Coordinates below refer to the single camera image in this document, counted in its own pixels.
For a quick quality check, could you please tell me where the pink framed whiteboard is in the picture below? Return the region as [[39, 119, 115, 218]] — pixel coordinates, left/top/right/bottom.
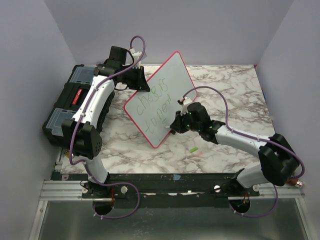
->
[[123, 51, 195, 148]]

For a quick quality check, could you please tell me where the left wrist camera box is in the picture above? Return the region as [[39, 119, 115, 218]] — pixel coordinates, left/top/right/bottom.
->
[[129, 48, 147, 69]]

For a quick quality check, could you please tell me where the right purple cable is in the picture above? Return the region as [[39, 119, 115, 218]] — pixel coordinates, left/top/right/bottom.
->
[[182, 86, 307, 218]]

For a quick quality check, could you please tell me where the purple cable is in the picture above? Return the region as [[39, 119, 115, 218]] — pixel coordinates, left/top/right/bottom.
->
[[68, 35, 147, 221], [182, 86, 307, 218]]

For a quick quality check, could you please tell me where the green marker cap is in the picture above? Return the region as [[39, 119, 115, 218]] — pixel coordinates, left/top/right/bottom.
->
[[189, 147, 199, 153]]

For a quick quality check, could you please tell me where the black toolbox with clear lids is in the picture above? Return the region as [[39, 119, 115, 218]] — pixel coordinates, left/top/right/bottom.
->
[[42, 64, 118, 156]]

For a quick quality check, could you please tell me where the brown cable connector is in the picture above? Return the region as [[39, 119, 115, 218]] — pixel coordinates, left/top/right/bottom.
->
[[287, 177, 303, 188]]

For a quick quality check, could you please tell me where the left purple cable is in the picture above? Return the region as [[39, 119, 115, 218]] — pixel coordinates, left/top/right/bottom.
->
[[68, 35, 147, 221]]

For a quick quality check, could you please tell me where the aluminium extrusion rail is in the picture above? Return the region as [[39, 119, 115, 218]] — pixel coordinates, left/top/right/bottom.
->
[[39, 179, 87, 201]]

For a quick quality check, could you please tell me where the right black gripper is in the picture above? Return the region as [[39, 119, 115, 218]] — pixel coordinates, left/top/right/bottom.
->
[[170, 109, 201, 134]]

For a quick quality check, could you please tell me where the blue tape piece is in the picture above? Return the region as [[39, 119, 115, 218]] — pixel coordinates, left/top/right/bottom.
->
[[172, 174, 181, 181]]

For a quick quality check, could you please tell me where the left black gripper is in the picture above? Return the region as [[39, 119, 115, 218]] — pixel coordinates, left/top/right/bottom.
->
[[120, 65, 150, 91]]

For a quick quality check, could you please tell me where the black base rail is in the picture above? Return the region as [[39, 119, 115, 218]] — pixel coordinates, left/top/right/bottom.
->
[[50, 171, 259, 210]]

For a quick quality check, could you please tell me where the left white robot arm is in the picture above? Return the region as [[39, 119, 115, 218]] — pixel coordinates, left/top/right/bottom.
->
[[61, 46, 150, 198]]

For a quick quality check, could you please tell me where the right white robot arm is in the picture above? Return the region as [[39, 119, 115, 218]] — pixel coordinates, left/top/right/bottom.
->
[[169, 102, 300, 196]]

